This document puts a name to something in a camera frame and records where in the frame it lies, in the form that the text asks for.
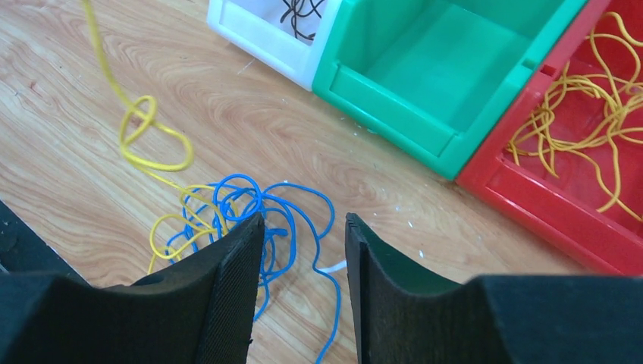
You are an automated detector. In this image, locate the green plastic bin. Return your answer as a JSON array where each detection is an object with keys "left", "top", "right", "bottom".
[{"left": 313, "top": 1, "right": 585, "bottom": 180}]

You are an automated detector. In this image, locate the cable bundle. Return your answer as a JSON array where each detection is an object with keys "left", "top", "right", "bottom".
[{"left": 165, "top": 174, "right": 343, "bottom": 364}]

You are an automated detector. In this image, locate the brown cable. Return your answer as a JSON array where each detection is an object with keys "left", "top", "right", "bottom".
[{"left": 279, "top": 0, "right": 328, "bottom": 42}]

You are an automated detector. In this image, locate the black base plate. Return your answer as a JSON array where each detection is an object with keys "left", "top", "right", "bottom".
[{"left": 1, "top": 202, "right": 88, "bottom": 285}]

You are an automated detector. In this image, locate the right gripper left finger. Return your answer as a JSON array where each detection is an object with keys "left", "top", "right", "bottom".
[{"left": 1, "top": 213, "right": 265, "bottom": 363}]

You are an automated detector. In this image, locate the white plastic bin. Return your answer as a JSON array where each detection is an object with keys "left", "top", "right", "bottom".
[{"left": 206, "top": 0, "right": 341, "bottom": 91}]

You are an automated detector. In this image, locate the red plastic bin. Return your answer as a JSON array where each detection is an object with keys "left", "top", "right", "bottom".
[{"left": 456, "top": 0, "right": 642, "bottom": 275}]

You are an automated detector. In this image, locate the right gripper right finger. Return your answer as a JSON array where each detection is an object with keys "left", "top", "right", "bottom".
[{"left": 345, "top": 213, "right": 642, "bottom": 363}]

